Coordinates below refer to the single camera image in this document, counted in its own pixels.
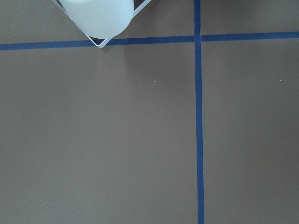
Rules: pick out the white cup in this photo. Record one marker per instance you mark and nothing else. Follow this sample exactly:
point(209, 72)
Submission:
point(100, 16)

